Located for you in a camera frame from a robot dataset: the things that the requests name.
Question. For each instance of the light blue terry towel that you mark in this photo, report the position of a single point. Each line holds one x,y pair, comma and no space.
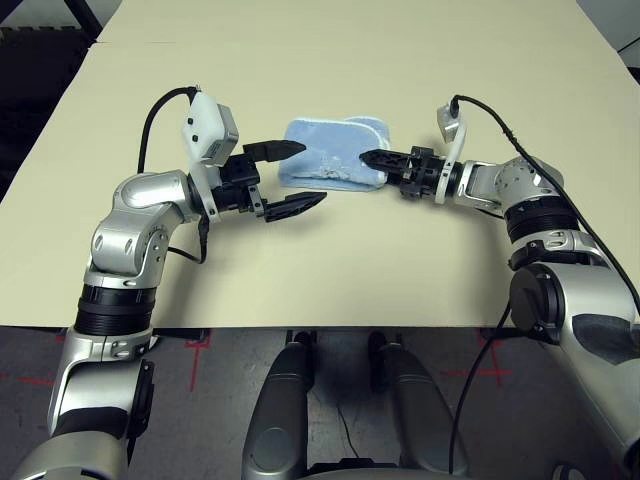
330,150

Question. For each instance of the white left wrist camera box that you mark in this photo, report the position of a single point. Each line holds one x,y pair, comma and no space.
210,130

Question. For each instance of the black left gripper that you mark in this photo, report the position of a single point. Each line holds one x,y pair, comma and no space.
237,187

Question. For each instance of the grey robot right leg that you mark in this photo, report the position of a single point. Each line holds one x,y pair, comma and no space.
420,405

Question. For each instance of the grey robot torso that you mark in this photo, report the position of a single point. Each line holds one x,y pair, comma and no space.
350,470

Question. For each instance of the black foam floor mat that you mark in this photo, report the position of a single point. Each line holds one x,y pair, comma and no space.
35,90
635,75

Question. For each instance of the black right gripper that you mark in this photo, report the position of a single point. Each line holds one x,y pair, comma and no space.
425,175

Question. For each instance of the black stand bar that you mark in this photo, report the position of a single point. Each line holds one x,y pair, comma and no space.
630,42

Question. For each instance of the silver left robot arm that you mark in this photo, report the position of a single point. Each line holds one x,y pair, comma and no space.
130,240

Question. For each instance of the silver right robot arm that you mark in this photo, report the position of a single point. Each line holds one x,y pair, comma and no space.
560,280

